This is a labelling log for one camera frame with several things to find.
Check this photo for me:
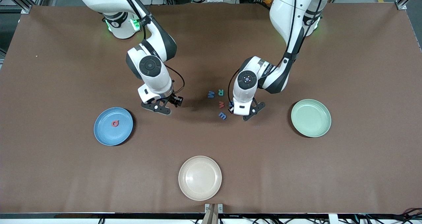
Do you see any blue plate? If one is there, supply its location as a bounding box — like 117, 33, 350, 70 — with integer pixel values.
94, 107, 134, 146

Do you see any beige plate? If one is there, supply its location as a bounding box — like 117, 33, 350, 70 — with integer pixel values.
178, 156, 222, 201

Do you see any green plate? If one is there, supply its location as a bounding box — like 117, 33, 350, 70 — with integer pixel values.
291, 99, 332, 138

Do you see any brown table cover sheet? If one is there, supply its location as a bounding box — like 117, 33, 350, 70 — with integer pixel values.
0, 3, 422, 214

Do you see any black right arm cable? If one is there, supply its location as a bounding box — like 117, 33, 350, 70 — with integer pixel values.
164, 65, 186, 96

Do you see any metal table edge bracket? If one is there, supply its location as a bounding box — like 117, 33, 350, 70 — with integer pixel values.
205, 203, 223, 214

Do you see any black floor cable bundle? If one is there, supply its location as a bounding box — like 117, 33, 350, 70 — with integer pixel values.
359, 207, 422, 224

